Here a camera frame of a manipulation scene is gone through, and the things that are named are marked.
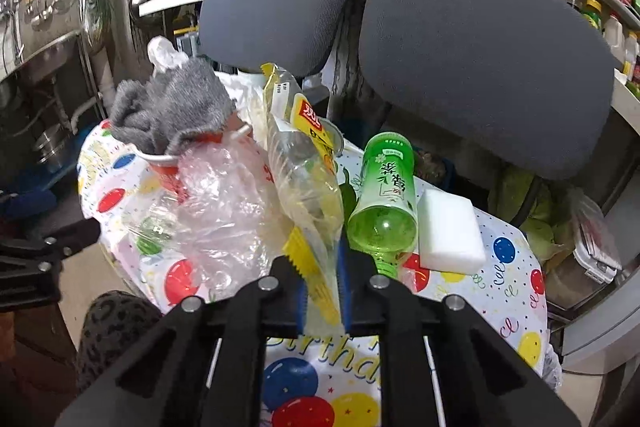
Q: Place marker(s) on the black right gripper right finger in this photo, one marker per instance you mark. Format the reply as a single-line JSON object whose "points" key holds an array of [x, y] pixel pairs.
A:
{"points": [[441, 362]]}

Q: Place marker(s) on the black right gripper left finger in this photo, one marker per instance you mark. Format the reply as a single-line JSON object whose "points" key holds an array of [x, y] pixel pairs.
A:
{"points": [[201, 364]]}

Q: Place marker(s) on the white sponge block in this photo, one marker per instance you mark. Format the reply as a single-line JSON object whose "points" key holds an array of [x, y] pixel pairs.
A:
{"points": [[449, 235]]}

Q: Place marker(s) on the clear plastic bag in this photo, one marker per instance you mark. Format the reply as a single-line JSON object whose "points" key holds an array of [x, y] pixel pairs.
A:
{"points": [[221, 229]]}

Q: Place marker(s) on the grey cloth rag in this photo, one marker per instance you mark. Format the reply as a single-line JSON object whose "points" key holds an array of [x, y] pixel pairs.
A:
{"points": [[165, 114]]}

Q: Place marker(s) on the yellow clear snack wrapper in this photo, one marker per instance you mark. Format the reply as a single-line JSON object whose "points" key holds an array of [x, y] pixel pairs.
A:
{"points": [[301, 162]]}

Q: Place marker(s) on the leopard print stool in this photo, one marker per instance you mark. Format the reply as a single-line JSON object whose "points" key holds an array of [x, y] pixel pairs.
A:
{"points": [[113, 323]]}

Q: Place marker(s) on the green plastic tea bottle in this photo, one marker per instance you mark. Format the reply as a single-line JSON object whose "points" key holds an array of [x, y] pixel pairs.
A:
{"points": [[383, 223]]}

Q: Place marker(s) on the green cabbage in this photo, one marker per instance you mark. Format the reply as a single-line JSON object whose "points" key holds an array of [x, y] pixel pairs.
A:
{"points": [[540, 209]]}

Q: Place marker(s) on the clear lidded storage container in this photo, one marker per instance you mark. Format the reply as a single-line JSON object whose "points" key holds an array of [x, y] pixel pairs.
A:
{"points": [[595, 249]]}

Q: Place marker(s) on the red white noodle cup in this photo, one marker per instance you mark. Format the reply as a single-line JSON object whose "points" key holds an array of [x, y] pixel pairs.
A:
{"points": [[166, 166]]}

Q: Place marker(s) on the white plastic bag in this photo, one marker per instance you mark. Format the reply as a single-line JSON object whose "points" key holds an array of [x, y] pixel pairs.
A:
{"points": [[245, 89]]}

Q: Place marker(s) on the large dark grey chair back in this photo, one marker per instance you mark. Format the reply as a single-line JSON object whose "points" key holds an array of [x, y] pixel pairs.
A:
{"points": [[529, 80]]}

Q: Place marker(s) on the small dark grey chair back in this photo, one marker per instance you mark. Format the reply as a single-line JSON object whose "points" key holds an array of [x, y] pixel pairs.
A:
{"points": [[294, 34]]}

